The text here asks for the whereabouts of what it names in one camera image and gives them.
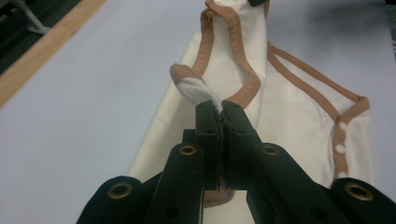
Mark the grey metal stand leg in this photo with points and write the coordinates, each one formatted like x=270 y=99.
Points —
x=31 y=18

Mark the cream baby bodysuit brown trim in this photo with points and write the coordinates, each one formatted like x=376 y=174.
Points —
x=295 y=118

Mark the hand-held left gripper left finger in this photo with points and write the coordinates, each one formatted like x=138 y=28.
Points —
x=209 y=130

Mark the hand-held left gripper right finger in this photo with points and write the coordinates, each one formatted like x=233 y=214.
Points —
x=238 y=133

